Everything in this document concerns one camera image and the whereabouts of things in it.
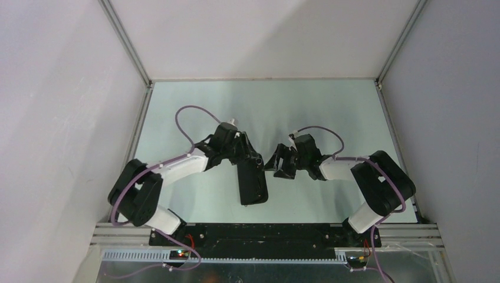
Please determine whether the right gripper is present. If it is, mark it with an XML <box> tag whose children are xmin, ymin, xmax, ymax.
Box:
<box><xmin>262</xmin><ymin>143</ymin><xmax>308</xmax><ymax>179</ymax></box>

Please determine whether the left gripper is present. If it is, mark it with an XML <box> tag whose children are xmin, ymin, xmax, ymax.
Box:
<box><xmin>222</xmin><ymin>131</ymin><xmax>259</xmax><ymax>166</ymax></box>

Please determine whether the black zip tool case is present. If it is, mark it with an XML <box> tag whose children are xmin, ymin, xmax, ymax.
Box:
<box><xmin>236</xmin><ymin>156</ymin><xmax>268</xmax><ymax>206</ymax></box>

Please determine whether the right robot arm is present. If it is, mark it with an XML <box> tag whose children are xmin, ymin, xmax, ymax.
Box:
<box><xmin>264</xmin><ymin>134</ymin><xmax>416</xmax><ymax>246</ymax></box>

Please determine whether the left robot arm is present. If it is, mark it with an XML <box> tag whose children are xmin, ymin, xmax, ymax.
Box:
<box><xmin>108</xmin><ymin>122</ymin><xmax>262</xmax><ymax>246</ymax></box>

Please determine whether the left controller board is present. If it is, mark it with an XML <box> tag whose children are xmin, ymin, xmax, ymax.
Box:
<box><xmin>169</xmin><ymin>249</ymin><xmax>191</xmax><ymax>261</ymax></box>

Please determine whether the controller board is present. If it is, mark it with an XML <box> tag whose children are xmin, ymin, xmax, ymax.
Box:
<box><xmin>347</xmin><ymin>256</ymin><xmax>370</xmax><ymax>266</ymax></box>
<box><xmin>169</xmin><ymin>249</ymin><xmax>191</xmax><ymax>261</ymax></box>

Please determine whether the right controller board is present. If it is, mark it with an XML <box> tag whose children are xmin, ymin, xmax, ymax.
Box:
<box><xmin>347</xmin><ymin>256</ymin><xmax>370</xmax><ymax>266</ymax></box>

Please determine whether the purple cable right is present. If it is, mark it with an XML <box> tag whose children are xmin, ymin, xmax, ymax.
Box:
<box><xmin>295</xmin><ymin>126</ymin><xmax>408</xmax><ymax>283</ymax></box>

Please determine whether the purple cable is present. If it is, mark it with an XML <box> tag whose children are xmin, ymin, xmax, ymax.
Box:
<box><xmin>110</xmin><ymin>105</ymin><xmax>223</xmax><ymax>270</ymax></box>
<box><xmin>295</xmin><ymin>126</ymin><xmax>408</xmax><ymax>283</ymax></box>

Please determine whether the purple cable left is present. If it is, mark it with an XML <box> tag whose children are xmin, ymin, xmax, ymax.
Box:
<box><xmin>110</xmin><ymin>105</ymin><xmax>223</xmax><ymax>270</ymax></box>

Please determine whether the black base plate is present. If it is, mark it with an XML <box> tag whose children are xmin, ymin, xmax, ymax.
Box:
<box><xmin>172</xmin><ymin>223</ymin><xmax>381</xmax><ymax>260</ymax></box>

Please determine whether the aluminium front rail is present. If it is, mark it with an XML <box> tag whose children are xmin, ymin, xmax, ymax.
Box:
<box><xmin>91</xmin><ymin>223</ymin><xmax>444</xmax><ymax>264</ymax></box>

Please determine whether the aluminium corner frame post left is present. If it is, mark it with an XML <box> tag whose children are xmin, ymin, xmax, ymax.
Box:
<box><xmin>98</xmin><ymin>0</ymin><xmax>152</xmax><ymax>88</ymax></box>

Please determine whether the aluminium corner frame post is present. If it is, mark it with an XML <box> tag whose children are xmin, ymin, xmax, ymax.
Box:
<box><xmin>98</xmin><ymin>0</ymin><xmax>152</xmax><ymax>88</ymax></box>
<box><xmin>375</xmin><ymin>0</ymin><xmax>429</xmax><ymax>90</ymax></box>

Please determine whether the aluminium corner frame post right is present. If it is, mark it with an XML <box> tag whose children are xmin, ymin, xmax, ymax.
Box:
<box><xmin>375</xmin><ymin>0</ymin><xmax>429</xmax><ymax>90</ymax></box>

